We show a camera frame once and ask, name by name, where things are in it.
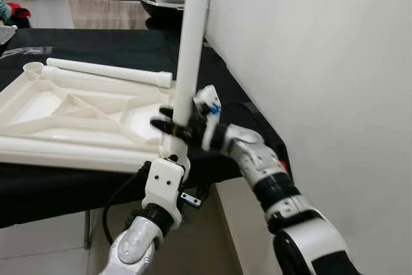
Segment white plastic children table top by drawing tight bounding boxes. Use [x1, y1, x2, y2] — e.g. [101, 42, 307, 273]
[0, 62, 194, 174]

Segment black tablecloth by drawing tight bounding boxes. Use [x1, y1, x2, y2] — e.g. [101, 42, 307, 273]
[0, 28, 290, 229]

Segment black wok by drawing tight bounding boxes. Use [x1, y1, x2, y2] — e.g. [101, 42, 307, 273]
[137, 0, 187, 29]

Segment metal work table leg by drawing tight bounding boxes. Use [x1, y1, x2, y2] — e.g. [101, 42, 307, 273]
[84, 211, 93, 248]

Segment beige cloth covered furniture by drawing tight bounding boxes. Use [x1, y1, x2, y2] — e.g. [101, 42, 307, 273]
[66, 0, 152, 30]

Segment clear tape strip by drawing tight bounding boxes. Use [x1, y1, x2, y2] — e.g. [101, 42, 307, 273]
[0, 46, 53, 58]

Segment white grey fabric item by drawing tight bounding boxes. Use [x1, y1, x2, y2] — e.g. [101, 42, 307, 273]
[0, 25, 17, 47]

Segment red clothes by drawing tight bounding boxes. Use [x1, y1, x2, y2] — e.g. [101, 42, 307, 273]
[6, 3, 31, 28]

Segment teal clothes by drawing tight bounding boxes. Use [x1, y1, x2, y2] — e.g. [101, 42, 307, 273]
[0, 0, 12, 23]

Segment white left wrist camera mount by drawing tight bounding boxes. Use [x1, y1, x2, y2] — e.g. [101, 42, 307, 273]
[142, 158, 187, 229]

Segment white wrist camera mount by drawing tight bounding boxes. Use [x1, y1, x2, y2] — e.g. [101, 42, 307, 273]
[193, 85, 225, 153]
[142, 158, 187, 229]

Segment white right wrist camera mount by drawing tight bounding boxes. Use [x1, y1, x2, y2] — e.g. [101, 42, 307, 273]
[193, 85, 225, 153]

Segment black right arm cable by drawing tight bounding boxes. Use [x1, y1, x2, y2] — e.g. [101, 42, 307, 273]
[219, 101, 287, 160]

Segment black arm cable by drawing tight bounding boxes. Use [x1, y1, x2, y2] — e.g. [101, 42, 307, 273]
[102, 161, 152, 250]
[219, 101, 287, 160]

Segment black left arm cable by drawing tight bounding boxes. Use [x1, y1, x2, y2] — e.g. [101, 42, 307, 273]
[102, 161, 152, 250]

